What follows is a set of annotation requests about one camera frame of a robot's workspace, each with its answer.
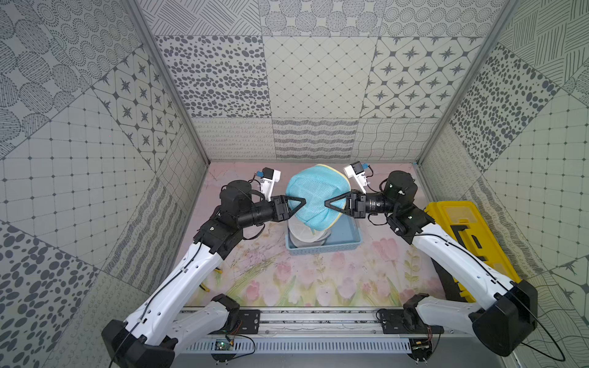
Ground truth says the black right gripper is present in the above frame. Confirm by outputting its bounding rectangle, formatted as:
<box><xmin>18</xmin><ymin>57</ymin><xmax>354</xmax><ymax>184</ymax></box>
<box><xmin>324</xmin><ymin>189</ymin><xmax>397</xmax><ymax>219</ymax></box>

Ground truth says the turquoise mesh laundry bag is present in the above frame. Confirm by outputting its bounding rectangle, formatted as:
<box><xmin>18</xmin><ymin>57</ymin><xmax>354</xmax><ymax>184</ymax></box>
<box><xmin>285</xmin><ymin>164</ymin><xmax>351</xmax><ymax>231</ymax></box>

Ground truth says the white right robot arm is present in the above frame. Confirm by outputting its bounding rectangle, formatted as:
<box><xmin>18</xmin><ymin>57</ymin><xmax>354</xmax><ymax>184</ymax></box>
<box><xmin>325</xmin><ymin>170</ymin><xmax>538</xmax><ymax>357</ymax></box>

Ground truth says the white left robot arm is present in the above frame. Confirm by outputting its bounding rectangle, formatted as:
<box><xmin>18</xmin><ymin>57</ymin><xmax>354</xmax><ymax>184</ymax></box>
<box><xmin>101</xmin><ymin>180</ymin><xmax>306</xmax><ymax>367</ymax></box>

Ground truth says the white mesh laundry bag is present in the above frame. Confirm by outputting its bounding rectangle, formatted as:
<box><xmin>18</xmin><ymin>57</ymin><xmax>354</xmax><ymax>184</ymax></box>
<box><xmin>288</xmin><ymin>217</ymin><xmax>331</xmax><ymax>248</ymax></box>

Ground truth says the light blue perforated plastic basket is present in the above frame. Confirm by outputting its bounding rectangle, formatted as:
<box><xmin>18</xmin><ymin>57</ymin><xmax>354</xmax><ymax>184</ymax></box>
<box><xmin>285</xmin><ymin>216</ymin><xmax>363</xmax><ymax>255</ymax></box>

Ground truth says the yellow black toolbox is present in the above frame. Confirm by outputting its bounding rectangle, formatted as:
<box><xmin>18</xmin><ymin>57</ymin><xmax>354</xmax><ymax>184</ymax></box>
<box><xmin>425</xmin><ymin>201</ymin><xmax>521</xmax><ymax>283</ymax></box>

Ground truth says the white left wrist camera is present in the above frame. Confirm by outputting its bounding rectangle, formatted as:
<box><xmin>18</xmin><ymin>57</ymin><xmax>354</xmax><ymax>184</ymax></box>
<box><xmin>256</xmin><ymin>167</ymin><xmax>282</xmax><ymax>201</ymax></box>

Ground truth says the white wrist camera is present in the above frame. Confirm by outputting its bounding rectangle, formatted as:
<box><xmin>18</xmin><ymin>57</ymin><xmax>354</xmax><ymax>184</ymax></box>
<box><xmin>344</xmin><ymin>161</ymin><xmax>369</xmax><ymax>193</ymax></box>
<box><xmin>256</xmin><ymin>167</ymin><xmax>282</xmax><ymax>201</ymax></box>

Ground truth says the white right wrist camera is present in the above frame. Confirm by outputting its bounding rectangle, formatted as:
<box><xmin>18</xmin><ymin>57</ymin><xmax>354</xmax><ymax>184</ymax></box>
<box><xmin>344</xmin><ymin>161</ymin><xmax>369</xmax><ymax>193</ymax></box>

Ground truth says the aluminium mounting rail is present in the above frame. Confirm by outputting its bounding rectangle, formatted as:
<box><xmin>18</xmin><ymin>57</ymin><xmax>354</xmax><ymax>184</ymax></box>
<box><xmin>186</xmin><ymin>307</ymin><xmax>466</xmax><ymax>356</ymax></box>

